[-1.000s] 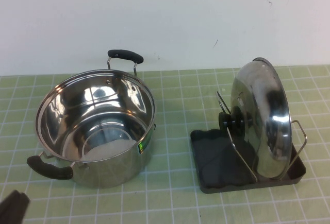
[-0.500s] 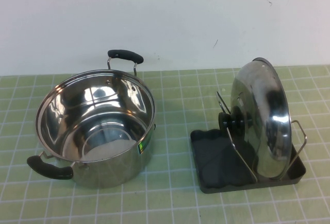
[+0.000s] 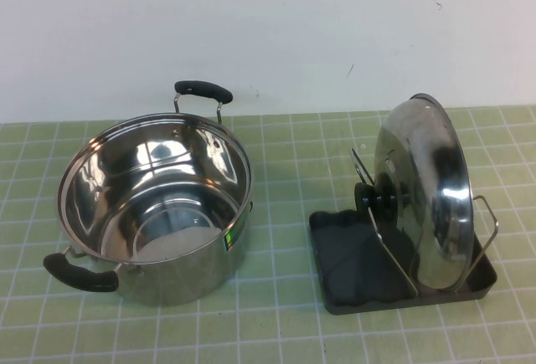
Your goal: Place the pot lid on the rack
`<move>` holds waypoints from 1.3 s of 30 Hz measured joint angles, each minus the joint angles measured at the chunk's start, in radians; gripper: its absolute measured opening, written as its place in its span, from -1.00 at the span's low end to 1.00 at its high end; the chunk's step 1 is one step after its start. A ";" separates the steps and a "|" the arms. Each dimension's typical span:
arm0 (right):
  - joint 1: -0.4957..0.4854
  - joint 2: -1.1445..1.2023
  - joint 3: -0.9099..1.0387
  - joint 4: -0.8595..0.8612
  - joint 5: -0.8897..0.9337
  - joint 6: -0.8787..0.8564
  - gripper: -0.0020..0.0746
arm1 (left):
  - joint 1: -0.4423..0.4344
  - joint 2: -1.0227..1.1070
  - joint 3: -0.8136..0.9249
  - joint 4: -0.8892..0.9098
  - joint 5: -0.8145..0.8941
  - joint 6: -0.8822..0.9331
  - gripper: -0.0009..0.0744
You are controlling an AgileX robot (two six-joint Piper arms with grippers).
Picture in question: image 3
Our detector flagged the stainless steel lid black knob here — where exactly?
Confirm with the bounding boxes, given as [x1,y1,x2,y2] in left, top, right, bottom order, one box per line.
[353,92,470,290]

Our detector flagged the green grid table mat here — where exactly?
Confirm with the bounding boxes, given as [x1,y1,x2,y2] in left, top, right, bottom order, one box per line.
[0,105,536,364]

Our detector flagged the stainless steel pot black handles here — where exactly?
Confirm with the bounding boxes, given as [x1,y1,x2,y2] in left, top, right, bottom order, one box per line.
[43,80,255,309]

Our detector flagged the metal wire lid rack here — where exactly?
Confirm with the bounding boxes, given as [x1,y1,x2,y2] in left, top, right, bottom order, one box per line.
[349,148,499,294]

